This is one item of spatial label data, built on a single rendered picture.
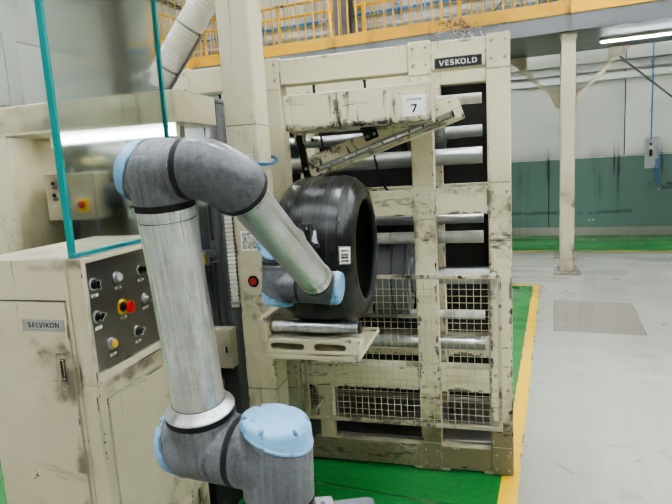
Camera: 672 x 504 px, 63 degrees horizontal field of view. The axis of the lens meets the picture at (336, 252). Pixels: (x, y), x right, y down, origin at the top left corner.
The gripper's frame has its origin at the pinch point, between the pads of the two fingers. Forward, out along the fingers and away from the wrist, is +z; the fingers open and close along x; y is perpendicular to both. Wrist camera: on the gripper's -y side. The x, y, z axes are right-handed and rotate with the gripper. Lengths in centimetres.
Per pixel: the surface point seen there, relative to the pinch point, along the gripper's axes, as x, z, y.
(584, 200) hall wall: -230, 915, 49
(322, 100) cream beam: 7, 40, 58
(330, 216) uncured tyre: -5.0, 4.5, 9.7
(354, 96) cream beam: -6, 40, 58
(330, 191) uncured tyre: -3.4, 11.1, 18.6
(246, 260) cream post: 34.2, 21.8, -5.6
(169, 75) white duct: 78, 43, 75
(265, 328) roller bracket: 23.6, 13.2, -30.5
